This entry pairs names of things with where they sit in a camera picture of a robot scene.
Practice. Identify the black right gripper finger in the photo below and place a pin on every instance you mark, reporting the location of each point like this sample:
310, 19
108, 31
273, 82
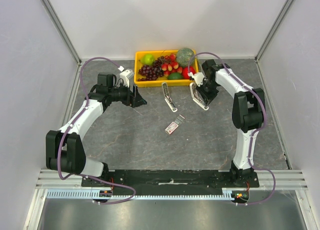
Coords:
210, 97
203, 94

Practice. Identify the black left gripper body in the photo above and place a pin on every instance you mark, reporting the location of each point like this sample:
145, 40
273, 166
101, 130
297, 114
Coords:
129, 100

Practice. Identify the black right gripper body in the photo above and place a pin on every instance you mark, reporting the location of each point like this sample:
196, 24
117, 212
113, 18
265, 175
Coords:
206, 93

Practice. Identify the white rectangular case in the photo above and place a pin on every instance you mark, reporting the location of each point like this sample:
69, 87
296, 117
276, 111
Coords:
196, 98

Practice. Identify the green white stapler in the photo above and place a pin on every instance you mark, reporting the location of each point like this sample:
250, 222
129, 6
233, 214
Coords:
167, 97

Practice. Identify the red white staple box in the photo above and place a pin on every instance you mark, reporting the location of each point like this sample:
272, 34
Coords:
175, 124

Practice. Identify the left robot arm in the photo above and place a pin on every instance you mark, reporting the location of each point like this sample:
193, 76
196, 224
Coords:
64, 149

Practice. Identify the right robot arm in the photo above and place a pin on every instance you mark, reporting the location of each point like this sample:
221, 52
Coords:
248, 115

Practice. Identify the yellow plastic tray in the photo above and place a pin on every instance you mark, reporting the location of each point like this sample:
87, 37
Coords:
157, 83

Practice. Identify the dark purple grape bunch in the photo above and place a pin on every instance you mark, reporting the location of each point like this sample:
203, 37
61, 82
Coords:
150, 72

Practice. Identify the green lime fruit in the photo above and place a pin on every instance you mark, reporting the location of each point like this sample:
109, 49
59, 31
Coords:
175, 76

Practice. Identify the green netted melon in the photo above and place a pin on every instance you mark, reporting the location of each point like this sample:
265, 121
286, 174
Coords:
183, 56

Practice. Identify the red strawberry cluster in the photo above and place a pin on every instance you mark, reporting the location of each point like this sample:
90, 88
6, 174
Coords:
169, 65

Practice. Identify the green pear fruit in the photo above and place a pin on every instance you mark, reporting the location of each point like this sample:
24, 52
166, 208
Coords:
147, 59

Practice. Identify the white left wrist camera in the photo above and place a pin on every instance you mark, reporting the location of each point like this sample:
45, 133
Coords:
125, 75

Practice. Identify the grey slotted cable duct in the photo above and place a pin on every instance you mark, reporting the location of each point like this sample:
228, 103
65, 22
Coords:
99, 195

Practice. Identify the aluminium frame rail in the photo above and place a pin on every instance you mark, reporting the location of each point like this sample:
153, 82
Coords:
283, 179

